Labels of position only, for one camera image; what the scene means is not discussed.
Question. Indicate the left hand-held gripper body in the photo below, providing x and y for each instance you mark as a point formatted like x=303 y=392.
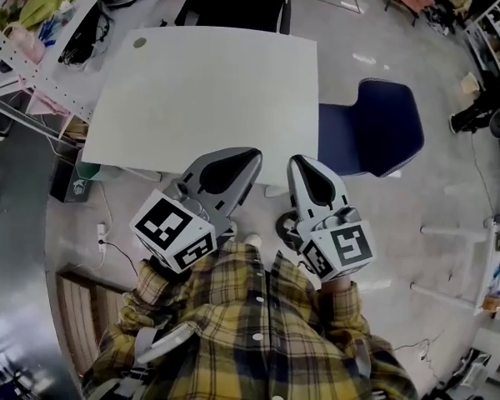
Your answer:
x=166 y=227

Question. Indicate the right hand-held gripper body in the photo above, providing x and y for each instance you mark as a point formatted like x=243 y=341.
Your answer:
x=341 y=248

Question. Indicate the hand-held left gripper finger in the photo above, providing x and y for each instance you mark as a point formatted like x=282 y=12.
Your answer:
x=221 y=181
x=214 y=169

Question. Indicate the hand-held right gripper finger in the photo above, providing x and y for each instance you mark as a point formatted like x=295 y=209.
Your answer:
x=324 y=188
x=310 y=183

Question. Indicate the teal waste bin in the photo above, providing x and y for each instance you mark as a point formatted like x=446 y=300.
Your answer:
x=91 y=170

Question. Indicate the person's right forearm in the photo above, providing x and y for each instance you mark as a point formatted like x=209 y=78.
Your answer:
x=341 y=311

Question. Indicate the person's left forearm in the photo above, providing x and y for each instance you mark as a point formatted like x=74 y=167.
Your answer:
x=158 y=290

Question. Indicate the white square table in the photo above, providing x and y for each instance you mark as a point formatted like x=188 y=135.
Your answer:
x=200 y=98

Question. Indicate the white power strip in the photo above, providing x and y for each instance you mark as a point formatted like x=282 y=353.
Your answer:
x=102 y=231

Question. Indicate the person's left shoe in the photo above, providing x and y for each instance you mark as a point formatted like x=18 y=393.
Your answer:
x=254 y=239

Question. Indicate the blue chair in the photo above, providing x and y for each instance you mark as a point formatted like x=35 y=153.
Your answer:
x=379 y=131

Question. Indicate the black box white print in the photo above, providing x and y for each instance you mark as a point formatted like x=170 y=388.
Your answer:
x=68 y=181

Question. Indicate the yellow plaid shirt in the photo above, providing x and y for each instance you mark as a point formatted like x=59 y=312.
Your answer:
x=241 y=306

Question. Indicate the white side table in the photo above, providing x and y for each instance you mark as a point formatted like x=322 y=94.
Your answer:
x=450 y=231

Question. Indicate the wooden slatted panel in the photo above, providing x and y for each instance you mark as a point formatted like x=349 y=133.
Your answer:
x=79 y=315

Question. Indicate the brown cardboard box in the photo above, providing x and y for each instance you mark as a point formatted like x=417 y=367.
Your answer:
x=77 y=129

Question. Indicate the beige small container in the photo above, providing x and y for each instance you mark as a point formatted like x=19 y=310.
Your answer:
x=470 y=83

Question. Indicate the white perforated shelf rack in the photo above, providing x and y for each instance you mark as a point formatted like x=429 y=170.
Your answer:
x=37 y=73

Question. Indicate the blue plastic packets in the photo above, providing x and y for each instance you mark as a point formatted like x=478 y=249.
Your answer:
x=48 y=31

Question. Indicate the white storage shelf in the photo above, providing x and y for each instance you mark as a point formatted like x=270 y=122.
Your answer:
x=489 y=36

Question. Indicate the pink container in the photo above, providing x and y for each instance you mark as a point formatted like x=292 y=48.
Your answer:
x=23 y=44

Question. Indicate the flower bunch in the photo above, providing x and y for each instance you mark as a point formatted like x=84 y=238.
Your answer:
x=8 y=17

